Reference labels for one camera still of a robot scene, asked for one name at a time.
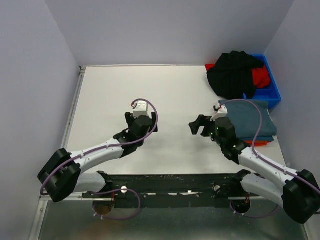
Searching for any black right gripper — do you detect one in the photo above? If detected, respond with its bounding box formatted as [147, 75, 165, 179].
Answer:
[189, 114, 225, 148]

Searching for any grey-blue t shirt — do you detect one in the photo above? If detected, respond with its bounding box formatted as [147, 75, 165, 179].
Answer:
[219, 100, 277, 142]

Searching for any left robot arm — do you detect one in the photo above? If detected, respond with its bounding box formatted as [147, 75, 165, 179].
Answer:
[37, 111, 159, 203]

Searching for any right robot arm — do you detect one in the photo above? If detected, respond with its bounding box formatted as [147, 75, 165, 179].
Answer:
[188, 115, 320, 224]

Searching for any black t shirt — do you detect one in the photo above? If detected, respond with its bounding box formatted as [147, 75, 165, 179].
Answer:
[206, 50, 265, 100]

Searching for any folded orange t shirt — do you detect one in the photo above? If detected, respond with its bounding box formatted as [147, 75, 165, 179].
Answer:
[244, 140, 271, 147]

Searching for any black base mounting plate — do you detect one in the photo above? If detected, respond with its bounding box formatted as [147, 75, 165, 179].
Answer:
[82, 170, 251, 213]

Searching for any red t shirt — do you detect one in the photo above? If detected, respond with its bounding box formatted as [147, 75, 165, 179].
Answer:
[251, 65, 271, 89]

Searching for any blue plastic bin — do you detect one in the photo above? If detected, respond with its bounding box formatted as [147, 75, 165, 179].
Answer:
[242, 54, 282, 110]

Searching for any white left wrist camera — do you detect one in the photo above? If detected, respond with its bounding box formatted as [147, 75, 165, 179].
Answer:
[131, 100, 149, 119]

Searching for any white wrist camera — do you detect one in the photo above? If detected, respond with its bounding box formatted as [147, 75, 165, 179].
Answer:
[131, 100, 149, 119]
[210, 104, 228, 122]

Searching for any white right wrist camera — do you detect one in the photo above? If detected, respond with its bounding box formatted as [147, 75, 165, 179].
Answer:
[210, 104, 228, 122]

